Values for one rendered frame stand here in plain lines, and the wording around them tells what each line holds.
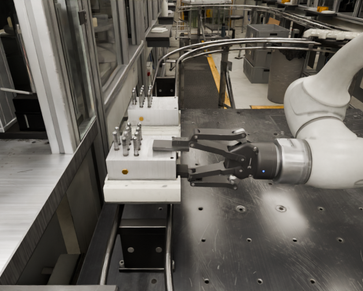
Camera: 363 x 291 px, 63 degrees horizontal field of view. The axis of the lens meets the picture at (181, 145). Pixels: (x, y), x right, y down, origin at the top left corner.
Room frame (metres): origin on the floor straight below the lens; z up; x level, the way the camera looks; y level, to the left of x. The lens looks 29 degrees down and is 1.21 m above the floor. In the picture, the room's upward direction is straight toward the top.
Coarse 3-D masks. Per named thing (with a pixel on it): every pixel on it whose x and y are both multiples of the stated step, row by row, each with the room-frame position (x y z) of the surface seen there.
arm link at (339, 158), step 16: (304, 128) 0.55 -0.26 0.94; (320, 128) 0.52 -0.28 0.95; (336, 128) 0.52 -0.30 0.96; (320, 144) 0.48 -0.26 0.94; (336, 144) 0.47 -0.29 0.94; (352, 144) 0.47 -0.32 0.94; (320, 160) 0.45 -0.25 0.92; (336, 160) 0.45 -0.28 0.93; (352, 160) 0.45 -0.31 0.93; (320, 176) 0.44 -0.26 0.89; (336, 176) 0.44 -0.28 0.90; (352, 176) 0.44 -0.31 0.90
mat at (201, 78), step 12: (180, 36) 7.42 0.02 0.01; (192, 48) 6.01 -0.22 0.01; (192, 60) 5.06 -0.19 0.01; (204, 60) 5.06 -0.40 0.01; (180, 72) 4.31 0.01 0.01; (192, 72) 4.31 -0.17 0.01; (204, 72) 4.31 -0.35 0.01; (216, 72) 4.33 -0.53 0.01; (180, 84) 3.74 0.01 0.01; (192, 84) 3.74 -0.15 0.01; (204, 84) 3.74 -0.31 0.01; (216, 84) 3.74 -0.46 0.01; (180, 96) 3.28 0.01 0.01; (192, 96) 3.28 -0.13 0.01; (204, 96) 3.28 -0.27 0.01; (216, 96) 3.28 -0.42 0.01; (228, 96) 3.31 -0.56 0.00; (180, 108) 2.93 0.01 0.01; (192, 108) 2.93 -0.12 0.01; (204, 108) 2.93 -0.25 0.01; (216, 108) 2.93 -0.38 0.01
